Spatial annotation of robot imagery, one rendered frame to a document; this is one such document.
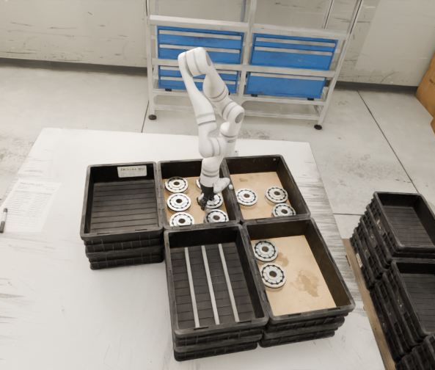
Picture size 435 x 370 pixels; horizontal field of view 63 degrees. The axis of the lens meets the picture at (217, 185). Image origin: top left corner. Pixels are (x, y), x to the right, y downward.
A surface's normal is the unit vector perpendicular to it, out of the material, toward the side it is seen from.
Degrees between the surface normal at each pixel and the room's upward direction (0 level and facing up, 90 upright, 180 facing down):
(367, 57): 90
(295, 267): 0
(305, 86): 90
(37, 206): 0
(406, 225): 0
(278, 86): 90
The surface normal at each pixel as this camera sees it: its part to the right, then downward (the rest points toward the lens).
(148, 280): 0.08, -0.72
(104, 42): 0.02, 0.70
